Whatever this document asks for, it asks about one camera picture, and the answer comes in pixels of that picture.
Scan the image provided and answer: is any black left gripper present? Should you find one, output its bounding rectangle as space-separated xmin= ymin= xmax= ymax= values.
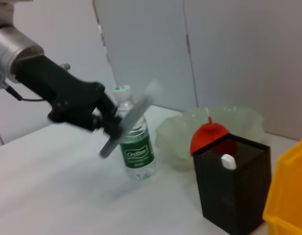
xmin=15 ymin=55 xmax=124 ymax=141

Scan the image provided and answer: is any grey marker pen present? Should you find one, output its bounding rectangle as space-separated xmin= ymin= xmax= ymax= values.
xmin=99 ymin=79 xmax=160 ymax=159

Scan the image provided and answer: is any clear water bottle green label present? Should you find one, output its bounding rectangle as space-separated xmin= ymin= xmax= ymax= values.
xmin=113 ymin=84 xmax=157 ymax=180

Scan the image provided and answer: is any red-orange fruit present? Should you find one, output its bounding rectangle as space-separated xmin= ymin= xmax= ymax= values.
xmin=190 ymin=117 xmax=237 ymax=156

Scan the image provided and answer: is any green utility knife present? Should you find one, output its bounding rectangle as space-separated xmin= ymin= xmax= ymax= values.
xmin=221 ymin=154 xmax=237 ymax=170

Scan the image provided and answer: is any translucent green glass fruit plate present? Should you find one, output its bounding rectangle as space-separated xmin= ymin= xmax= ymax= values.
xmin=155 ymin=102 xmax=266 ymax=172

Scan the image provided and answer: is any black mesh pen holder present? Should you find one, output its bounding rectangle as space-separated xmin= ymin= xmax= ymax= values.
xmin=193 ymin=133 xmax=272 ymax=235

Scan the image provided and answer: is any yellow plastic bin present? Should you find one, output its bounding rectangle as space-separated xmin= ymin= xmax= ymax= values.
xmin=262 ymin=136 xmax=302 ymax=235

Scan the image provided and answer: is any left arm cable metal plug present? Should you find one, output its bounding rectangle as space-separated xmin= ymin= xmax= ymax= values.
xmin=0 ymin=74 xmax=45 ymax=102

